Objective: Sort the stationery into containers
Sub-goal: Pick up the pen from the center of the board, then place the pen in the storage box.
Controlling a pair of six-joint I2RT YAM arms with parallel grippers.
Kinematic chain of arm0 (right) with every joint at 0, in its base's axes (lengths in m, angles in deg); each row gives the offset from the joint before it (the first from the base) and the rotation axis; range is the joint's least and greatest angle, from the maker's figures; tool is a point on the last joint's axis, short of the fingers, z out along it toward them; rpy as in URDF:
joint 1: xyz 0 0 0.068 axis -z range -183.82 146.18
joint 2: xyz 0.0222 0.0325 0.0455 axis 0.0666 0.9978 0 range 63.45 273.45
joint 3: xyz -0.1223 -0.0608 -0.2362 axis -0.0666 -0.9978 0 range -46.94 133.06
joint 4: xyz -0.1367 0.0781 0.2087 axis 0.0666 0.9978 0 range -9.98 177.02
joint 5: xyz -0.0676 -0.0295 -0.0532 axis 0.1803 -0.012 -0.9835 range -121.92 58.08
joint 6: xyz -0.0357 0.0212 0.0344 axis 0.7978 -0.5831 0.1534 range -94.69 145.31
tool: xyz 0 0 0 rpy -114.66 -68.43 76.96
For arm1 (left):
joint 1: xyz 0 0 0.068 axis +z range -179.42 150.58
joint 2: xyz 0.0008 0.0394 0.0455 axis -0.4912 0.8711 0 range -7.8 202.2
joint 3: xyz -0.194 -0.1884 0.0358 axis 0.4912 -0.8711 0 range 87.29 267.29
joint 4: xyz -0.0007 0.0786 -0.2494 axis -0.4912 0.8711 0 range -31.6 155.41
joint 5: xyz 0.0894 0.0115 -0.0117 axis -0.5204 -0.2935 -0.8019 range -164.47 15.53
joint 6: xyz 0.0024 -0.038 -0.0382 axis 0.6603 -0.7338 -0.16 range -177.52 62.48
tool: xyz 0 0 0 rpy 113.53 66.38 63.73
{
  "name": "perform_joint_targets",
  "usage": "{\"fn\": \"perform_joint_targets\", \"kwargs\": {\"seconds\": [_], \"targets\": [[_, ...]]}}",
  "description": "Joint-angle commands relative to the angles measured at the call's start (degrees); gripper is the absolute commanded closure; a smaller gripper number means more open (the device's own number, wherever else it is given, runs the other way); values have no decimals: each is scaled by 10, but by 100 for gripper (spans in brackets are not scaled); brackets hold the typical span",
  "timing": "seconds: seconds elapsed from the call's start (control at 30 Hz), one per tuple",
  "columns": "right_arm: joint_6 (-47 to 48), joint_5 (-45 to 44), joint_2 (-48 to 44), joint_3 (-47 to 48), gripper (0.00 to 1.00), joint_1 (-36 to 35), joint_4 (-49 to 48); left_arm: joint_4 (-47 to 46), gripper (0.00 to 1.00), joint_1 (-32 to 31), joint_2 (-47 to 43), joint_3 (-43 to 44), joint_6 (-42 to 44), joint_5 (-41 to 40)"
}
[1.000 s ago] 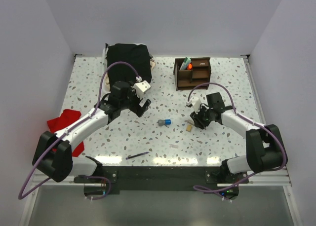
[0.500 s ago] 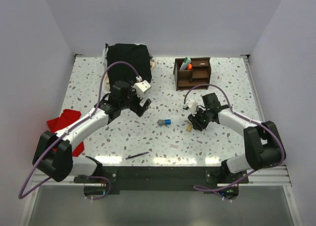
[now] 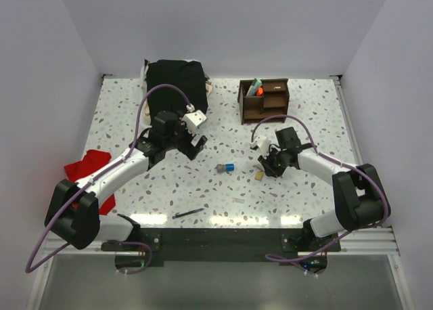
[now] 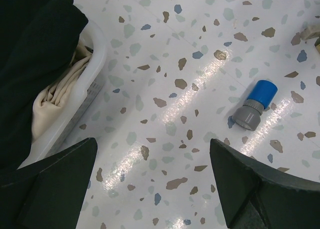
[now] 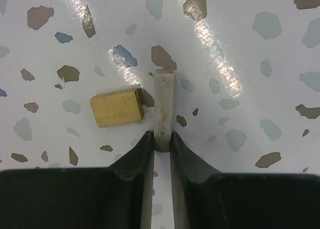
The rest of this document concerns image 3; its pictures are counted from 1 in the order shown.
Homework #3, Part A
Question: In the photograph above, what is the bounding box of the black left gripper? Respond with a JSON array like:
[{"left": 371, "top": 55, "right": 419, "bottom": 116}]
[{"left": 164, "top": 112, "right": 206, "bottom": 160}]

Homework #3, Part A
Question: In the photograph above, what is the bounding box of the yellow square eraser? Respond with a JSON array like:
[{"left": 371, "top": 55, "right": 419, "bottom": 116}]
[{"left": 255, "top": 172, "right": 264, "bottom": 181}]

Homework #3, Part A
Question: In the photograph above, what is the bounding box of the dark purple pen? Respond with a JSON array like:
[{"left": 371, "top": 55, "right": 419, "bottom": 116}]
[{"left": 172, "top": 208, "right": 204, "bottom": 219}]

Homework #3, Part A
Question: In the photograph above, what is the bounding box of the orange black highlighter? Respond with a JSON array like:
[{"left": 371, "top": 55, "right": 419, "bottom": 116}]
[{"left": 256, "top": 87, "right": 264, "bottom": 96}]

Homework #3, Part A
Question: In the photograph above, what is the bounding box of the light green highlighter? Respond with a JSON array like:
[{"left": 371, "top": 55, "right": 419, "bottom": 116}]
[{"left": 246, "top": 79, "right": 262, "bottom": 96}]

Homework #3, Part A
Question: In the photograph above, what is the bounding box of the blue pen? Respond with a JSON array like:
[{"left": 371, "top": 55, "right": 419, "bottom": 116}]
[{"left": 248, "top": 81, "right": 255, "bottom": 95}]

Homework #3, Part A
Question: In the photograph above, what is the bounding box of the thin white green pen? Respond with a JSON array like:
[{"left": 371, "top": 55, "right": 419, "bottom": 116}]
[{"left": 246, "top": 85, "right": 254, "bottom": 96}]

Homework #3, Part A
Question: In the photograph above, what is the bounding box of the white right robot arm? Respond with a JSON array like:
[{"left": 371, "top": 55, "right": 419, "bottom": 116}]
[{"left": 250, "top": 127, "right": 391, "bottom": 251}]

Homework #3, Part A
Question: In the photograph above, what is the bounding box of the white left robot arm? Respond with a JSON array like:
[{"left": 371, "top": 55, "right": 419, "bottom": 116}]
[{"left": 45, "top": 110, "right": 207, "bottom": 250}]

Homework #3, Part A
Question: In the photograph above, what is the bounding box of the small clear pen cap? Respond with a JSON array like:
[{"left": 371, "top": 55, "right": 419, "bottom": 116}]
[{"left": 232, "top": 198, "right": 244, "bottom": 204}]

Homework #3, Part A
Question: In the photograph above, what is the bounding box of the brown wooden desk organizer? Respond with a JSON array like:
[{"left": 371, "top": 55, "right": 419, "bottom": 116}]
[{"left": 237, "top": 79, "right": 290, "bottom": 125}]

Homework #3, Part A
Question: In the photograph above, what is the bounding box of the black cloth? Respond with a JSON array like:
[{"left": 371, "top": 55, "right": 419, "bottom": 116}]
[{"left": 144, "top": 60, "right": 208, "bottom": 119}]

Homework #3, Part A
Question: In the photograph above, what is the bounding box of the white plastic basket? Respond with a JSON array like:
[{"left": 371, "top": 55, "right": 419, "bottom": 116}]
[{"left": 139, "top": 59, "right": 213, "bottom": 127}]

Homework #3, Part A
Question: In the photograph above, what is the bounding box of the red cloth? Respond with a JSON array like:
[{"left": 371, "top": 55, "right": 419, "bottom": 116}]
[{"left": 64, "top": 150, "right": 116, "bottom": 215}]

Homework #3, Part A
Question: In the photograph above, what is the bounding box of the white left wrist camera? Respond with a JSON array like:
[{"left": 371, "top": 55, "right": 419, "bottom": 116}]
[{"left": 181, "top": 104, "right": 207, "bottom": 135}]

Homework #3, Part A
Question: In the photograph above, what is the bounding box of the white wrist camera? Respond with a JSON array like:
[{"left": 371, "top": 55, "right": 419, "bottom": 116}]
[
  {"left": 181, "top": 104, "right": 207, "bottom": 135},
  {"left": 250, "top": 136, "right": 271, "bottom": 156}
]

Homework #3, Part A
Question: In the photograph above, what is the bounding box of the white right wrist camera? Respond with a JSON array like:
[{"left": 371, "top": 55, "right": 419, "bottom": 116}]
[{"left": 250, "top": 136, "right": 271, "bottom": 156}]

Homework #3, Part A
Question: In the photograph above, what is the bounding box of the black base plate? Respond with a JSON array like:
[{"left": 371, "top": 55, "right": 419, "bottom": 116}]
[{"left": 101, "top": 228, "right": 337, "bottom": 269}]

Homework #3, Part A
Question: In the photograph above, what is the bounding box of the aluminium front rail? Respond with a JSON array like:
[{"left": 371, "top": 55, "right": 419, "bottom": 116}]
[{"left": 42, "top": 228, "right": 400, "bottom": 256}]

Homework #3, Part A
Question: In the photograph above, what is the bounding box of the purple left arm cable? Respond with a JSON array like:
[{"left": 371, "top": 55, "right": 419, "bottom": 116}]
[{"left": 25, "top": 83, "right": 196, "bottom": 275}]

